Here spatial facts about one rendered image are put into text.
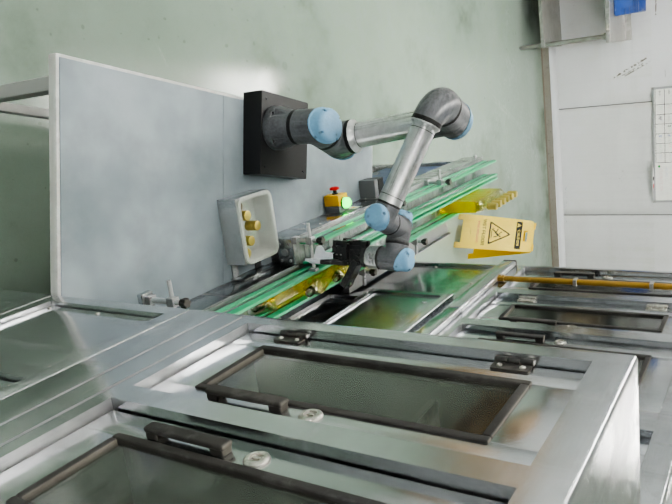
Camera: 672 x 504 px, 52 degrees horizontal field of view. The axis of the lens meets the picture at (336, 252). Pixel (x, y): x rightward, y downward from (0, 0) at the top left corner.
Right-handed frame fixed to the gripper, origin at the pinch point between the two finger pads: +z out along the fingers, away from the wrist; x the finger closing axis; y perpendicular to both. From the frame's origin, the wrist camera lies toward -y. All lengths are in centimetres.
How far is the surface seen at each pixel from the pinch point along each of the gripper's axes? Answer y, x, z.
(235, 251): 3.6, 20.5, 18.4
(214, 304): -9.3, 40.5, 10.4
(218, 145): 38.1, 20.3, 24.6
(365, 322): -20.3, -1.3, -18.4
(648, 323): -16, -29, -101
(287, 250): 2.1, 1.5, 11.1
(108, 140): 39, 64, 26
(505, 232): -29, -349, 44
